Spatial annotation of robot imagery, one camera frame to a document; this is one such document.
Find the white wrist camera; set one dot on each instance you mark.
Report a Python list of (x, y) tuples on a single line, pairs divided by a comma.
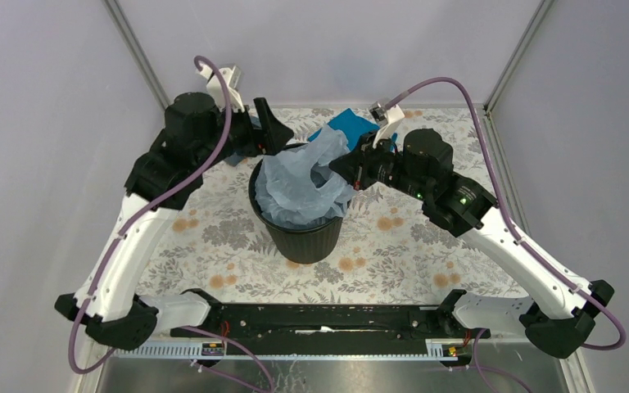
[(222, 86), (388, 118)]

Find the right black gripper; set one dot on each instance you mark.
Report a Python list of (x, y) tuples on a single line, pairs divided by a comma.
[(357, 164)]

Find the grey-blue cloth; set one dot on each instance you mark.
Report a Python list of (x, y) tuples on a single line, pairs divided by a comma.
[(235, 159)]

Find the bright blue cloth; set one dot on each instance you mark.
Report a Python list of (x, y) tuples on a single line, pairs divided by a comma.
[(350, 128)]

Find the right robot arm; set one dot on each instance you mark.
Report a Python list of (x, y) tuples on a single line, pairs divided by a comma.
[(558, 312)]

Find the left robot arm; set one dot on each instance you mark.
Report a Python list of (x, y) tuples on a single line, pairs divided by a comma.
[(196, 135)]

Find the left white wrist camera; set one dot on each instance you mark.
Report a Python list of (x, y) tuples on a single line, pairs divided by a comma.
[(222, 86)]

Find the light blue trash bag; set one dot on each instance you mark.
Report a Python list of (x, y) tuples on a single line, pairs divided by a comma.
[(296, 189)]

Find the black ribbed trash bin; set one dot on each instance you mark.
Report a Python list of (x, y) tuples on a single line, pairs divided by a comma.
[(303, 246)]

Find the white slotted cable duct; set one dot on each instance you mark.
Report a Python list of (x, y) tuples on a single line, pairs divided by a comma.
[(304, 349)]

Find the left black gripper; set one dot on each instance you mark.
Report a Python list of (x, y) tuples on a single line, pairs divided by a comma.
[(272, 137)]

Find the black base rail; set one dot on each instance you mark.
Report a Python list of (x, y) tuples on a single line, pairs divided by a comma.
[(244, 322)]

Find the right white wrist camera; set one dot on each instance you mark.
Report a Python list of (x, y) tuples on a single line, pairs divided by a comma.
[(388, 118)]

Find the floral table mat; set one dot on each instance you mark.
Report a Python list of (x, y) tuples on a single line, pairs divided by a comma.
[(387, 252)]

